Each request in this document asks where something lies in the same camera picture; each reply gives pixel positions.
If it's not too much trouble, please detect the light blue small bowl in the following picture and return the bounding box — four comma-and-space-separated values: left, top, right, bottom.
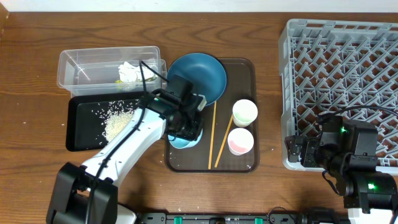
168, 131, 203, 149

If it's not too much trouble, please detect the dark blue round plate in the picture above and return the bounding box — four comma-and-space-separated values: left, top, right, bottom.
167, 53, 228, 106

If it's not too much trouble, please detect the white cup pink inside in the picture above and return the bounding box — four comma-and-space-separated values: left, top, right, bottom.
227, 128, 254, 156

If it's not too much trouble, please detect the white cup green inside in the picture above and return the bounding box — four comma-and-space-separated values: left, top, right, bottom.
233, 99, 258, 128

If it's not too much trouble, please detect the pile of white rice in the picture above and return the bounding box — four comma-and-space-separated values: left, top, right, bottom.
91, 99, 138, 147

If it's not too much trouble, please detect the white paper napkin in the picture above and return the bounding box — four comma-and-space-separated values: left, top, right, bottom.
118, 62, 156, 80

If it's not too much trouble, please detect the clear yellow-green snack wrapper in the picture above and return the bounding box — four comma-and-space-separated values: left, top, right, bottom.
115, 77, 157, 83

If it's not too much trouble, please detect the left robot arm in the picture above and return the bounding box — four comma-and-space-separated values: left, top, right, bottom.
46, 89, 206, 223

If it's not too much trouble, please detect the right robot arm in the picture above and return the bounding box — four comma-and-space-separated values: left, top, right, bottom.
284, 114, 397, 223

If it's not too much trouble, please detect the grey plastic dishwasher rack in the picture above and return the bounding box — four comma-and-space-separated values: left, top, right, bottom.
279, 19, 397, 175

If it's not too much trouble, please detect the left wooden chopstick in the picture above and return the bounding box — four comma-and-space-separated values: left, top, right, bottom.
208, 101, 217, 170

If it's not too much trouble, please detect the wooden chopstick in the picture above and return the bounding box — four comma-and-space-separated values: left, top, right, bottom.
208, 101, 217, 170
215, 115, 233, 168

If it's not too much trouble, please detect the brown plastic serving tray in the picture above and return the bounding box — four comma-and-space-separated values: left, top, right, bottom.
164, 58, 260, 173

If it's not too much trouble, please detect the right wooden chopstick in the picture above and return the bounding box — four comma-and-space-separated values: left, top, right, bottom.
215, 115, 233, 168

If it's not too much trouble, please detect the black plastic tray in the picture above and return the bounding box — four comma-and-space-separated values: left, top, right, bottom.
65, 92, 143, 151

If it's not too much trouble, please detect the clear plastic bin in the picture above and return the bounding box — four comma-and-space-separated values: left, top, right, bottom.
57, 46, 167, 96

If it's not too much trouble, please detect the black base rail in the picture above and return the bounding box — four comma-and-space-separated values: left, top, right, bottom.
136, 209, 351, 224

